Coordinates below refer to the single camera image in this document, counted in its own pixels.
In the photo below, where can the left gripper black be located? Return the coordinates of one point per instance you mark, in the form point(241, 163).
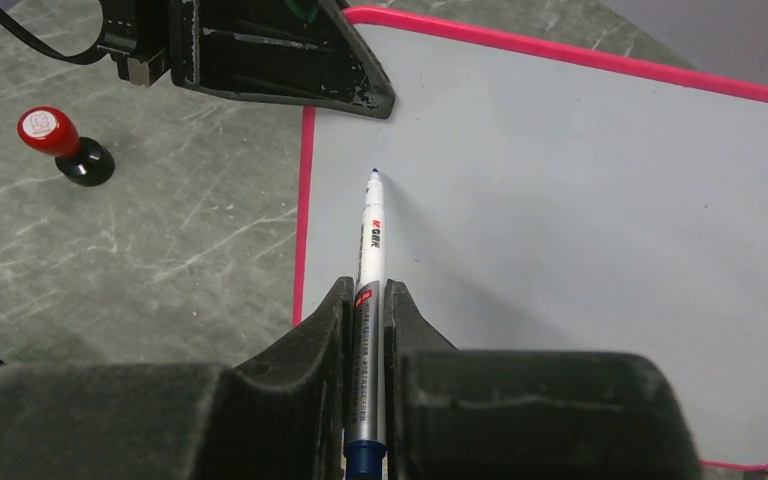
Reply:
point(303, 53)

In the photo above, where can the blue whiteboard marker pen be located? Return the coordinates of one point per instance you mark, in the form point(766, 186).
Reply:
point(365, 424)

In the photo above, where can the whiteboard with pink frame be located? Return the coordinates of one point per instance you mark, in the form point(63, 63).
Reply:
point(545, 196)

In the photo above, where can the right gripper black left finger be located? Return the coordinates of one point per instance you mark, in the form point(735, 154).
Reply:
point(278, 415)

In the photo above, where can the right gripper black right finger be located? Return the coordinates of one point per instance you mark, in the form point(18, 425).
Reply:
point(523, 414)

